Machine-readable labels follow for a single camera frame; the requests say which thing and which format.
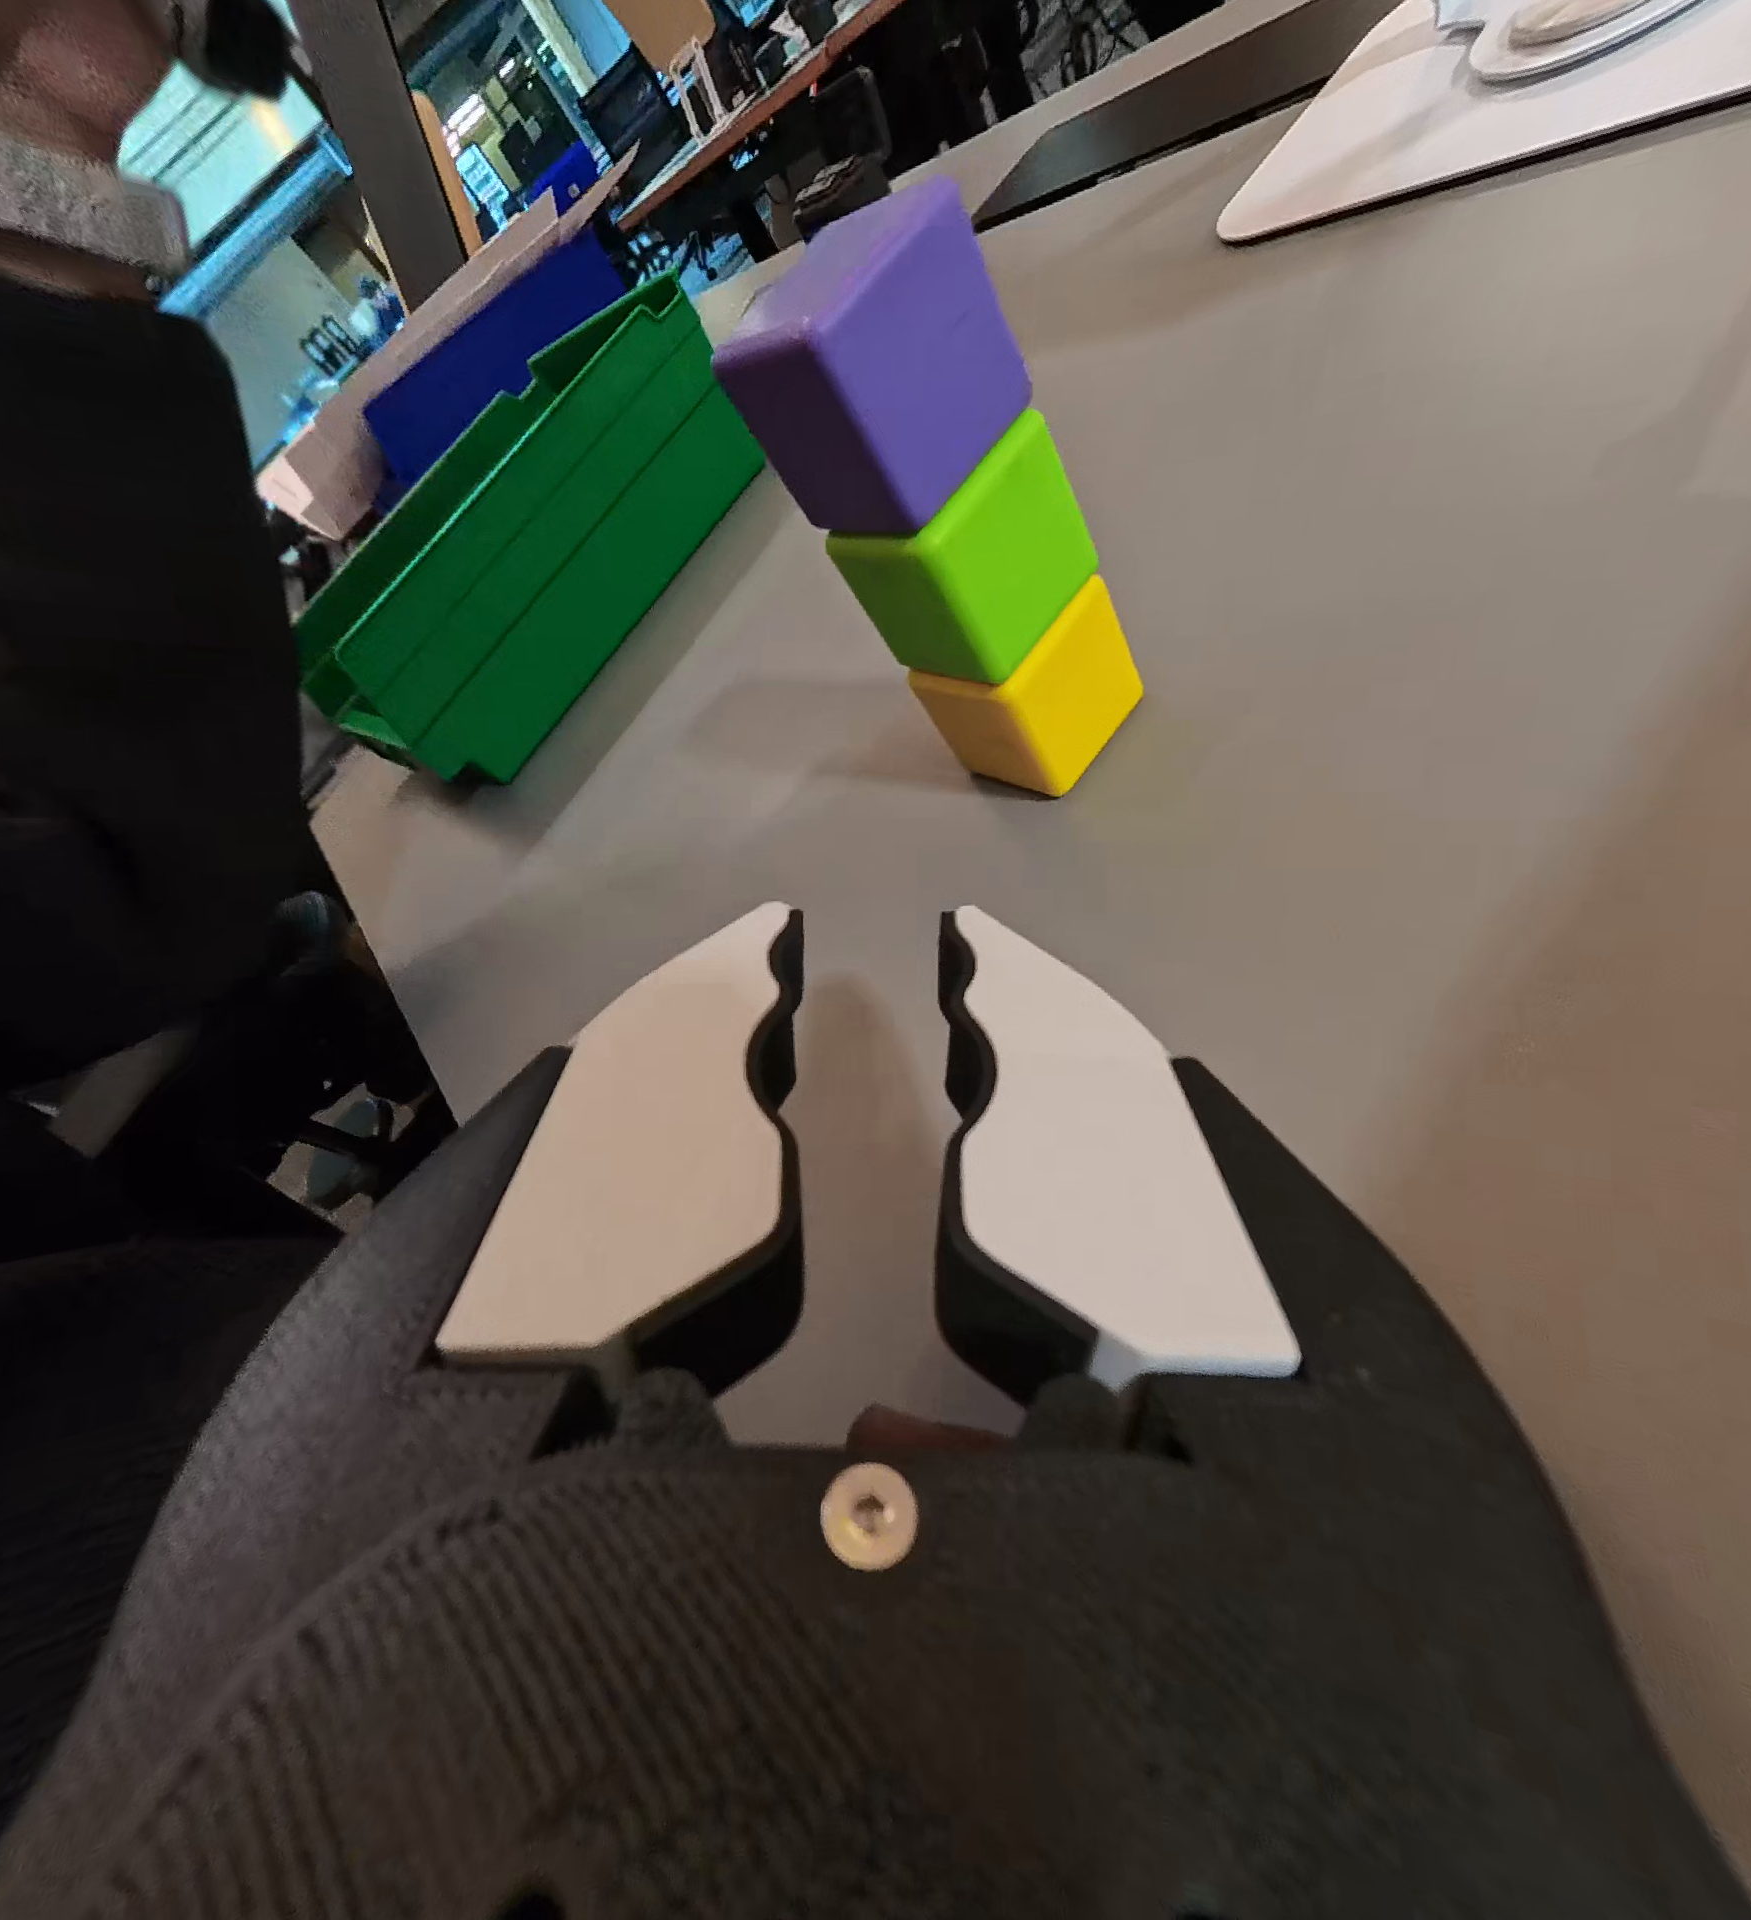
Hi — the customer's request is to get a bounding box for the yellow cube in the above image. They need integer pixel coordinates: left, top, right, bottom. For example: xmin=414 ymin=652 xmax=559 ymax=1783
xmin=905 ymin=574 xmax=1148 ymax=799

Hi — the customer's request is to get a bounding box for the white metal stand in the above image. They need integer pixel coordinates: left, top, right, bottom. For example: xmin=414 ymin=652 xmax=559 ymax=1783
xmin=1214 ymin=0 xmax=1751 ymax=248

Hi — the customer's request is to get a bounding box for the black power cube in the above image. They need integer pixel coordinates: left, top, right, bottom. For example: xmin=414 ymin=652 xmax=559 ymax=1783
xmin=793 ymin=157 xmax=894 ymax=249

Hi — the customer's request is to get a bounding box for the person's left forearm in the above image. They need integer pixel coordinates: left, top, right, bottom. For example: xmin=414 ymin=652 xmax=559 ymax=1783
xmin=0 ymin=239 xmax=328 ymax=1083

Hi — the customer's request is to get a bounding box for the black desk panel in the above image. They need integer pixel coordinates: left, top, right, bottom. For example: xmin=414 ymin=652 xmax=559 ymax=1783
xmin=969 ymin=44 xmax=1354 ymax=229

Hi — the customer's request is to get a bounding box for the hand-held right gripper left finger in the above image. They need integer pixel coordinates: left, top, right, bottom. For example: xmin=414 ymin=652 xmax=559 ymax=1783
xmin=434 ymin=901 xmax=807 ymax=1388

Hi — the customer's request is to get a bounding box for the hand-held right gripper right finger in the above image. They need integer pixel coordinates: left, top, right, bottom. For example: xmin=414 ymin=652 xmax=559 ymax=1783
xmin=938 ymin=902 xmax=1302 ymax=1421

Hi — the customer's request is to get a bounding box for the green plastic bin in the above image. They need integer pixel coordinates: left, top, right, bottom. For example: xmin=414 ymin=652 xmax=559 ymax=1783
xmin=291 ymin=272 xmax=769 ymax=787

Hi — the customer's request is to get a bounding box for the grey desk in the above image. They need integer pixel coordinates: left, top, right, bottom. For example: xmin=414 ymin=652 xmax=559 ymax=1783
xmin=307 ymin=0 xmax=1751 ymax=1920

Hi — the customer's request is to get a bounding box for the person's dark clothing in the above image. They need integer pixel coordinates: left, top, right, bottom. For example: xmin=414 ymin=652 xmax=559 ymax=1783
xmin=0 ymin=1050 xmax=352 ymax=1920

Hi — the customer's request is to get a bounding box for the long wooden table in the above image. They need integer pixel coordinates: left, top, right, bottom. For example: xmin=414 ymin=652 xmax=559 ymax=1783
xmin=620 ymin=0 xmax=905 ymax=226

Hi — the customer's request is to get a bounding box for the lime green cube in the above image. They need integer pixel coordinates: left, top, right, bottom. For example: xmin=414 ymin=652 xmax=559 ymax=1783
xmin=823 ymin=409 xmax=1102 ymax=685

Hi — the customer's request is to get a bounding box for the wooden sign board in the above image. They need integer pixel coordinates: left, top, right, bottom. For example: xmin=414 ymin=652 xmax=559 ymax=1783
xmin=254 ymin=142 xmax=638 ymax=543

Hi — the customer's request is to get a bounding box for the beige wristwatch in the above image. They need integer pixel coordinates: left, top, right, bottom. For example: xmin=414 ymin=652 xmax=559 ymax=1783
xmin=0 ymin=94 xmax=195 ymax=275

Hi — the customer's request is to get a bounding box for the purple cube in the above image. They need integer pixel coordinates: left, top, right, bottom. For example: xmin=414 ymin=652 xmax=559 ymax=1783
xmin=711 ymin=177 xmax=1033 ymax=536

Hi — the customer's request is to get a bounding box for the black office chair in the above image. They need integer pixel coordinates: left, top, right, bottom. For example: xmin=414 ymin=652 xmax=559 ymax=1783
xmin=267 ymin=892 xmax=461 ymax=1209

